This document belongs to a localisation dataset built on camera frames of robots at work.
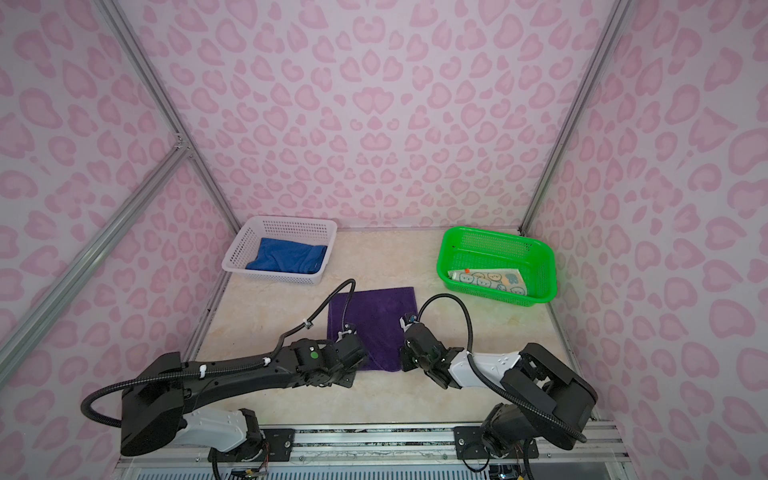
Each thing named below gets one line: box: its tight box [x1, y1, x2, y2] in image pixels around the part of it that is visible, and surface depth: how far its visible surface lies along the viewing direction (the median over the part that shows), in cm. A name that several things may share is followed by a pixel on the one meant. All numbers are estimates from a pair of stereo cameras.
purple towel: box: [327, 287, 419, 372], surface depth 99 cm
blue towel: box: [246, 238, 328, 274], surface depth 112 cm
